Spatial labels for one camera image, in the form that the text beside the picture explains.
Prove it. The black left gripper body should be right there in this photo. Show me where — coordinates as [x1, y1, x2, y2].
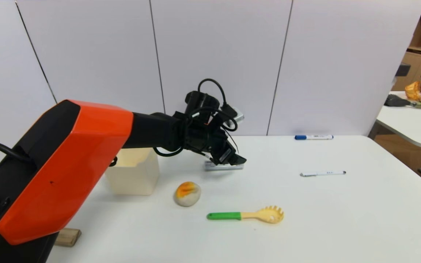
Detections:
[201, 126, 236, 165]

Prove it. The grey pencil case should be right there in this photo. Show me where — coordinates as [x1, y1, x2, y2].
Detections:
[205, 161, 244, 172]

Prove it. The cream plastic box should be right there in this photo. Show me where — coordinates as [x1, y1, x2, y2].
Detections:
[105, 148, 160, 196]

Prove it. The orange white round bun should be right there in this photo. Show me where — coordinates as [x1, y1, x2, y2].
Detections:
[174, 181, 201, 207]

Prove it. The white pen black tip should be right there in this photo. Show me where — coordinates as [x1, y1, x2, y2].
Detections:
[300, 170, 346, 177]

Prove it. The dark brush tool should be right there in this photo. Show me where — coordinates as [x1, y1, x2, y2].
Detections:
[384, 95, 421, 110]

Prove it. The white side table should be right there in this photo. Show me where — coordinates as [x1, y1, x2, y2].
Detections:
[375, 91, 421, 149]

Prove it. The small wooden block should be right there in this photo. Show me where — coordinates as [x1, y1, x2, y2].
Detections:
[55, 228, 82, 247]

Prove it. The orange crumpled bag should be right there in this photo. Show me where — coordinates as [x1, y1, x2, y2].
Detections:
[405, 81, 421, 102]

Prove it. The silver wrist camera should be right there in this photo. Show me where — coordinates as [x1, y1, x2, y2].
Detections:
[228, 107, 245, 123]

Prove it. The green handled pasta spoon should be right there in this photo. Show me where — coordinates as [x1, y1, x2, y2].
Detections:
[207, 205, 284, 224]

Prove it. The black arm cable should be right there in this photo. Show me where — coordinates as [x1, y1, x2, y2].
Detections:
[0, 140, 33, 163]

